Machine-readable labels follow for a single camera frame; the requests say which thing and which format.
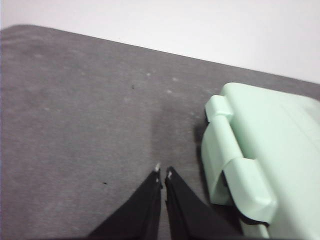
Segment mint green hinged griddle cover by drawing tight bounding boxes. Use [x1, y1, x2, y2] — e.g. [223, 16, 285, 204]
[219, 82, 320, 240]

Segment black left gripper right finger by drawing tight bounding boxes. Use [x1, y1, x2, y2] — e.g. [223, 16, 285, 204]
[164, 166, 245, 240]

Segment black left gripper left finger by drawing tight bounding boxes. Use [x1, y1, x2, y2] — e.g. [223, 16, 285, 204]
[86, 163, 164, 240]

